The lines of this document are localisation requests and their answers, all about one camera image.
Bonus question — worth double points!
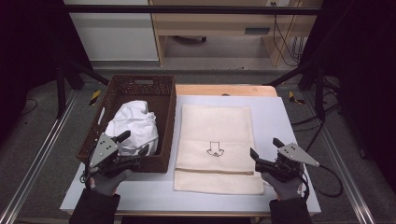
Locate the black floor cables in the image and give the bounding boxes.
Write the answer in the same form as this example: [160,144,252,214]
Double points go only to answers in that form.
[290,74,342,153]

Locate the hanging black cables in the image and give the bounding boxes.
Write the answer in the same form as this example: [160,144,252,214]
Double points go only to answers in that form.
[273,13,308,67]

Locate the aluminium floor rail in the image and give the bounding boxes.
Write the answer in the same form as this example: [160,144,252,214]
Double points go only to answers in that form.
[0,89,79,224]
[302,92,376,224]

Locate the cream zippered laundry bag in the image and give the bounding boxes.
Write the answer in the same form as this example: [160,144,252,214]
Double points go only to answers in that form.
[173,104,265,196]

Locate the white garment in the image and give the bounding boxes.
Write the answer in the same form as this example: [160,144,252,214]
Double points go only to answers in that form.
[104,99,160,157]

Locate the light wooden desk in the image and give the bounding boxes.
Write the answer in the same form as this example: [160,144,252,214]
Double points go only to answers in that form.
[148,0,325,67]

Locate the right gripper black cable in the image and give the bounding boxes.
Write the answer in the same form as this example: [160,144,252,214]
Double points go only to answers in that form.
[300,163,344,199]

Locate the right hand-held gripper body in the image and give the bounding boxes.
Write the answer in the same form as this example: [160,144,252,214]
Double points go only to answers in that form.
[254,142,320,183]

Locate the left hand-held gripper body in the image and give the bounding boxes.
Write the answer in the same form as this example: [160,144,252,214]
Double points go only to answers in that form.
[89,133,142,178]

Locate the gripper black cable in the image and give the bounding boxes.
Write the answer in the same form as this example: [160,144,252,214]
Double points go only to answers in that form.
[300,163,344,199]
[79,143,98,185]

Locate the person's right hand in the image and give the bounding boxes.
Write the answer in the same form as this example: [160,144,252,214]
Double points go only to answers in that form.
[261,172,305,202]

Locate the thin black floor cable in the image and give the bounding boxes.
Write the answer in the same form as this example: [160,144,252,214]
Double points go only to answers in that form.
[21,98,39,117]

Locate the brown woven basket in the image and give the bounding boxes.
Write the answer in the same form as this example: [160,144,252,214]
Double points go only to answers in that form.
[76,74,177,174]

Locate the black metal stand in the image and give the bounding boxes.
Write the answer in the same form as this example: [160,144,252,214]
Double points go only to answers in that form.
[266,60,327,121]
[55,58,110,119]

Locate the white board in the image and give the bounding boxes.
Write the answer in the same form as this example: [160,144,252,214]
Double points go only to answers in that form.
[59,94,322,216]

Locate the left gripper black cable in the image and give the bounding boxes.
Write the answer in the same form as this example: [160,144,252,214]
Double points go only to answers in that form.
[79,143,98,185]

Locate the black curtain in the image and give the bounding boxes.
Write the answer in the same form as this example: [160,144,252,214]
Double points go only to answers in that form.
[297,0,396,186]
[0,0,92,147]

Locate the white cabinet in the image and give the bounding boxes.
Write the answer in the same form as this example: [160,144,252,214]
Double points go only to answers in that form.
[63,0,160,63]

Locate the black horizontal bar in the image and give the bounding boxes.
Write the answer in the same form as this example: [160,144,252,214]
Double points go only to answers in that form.
[64,4,322,15]

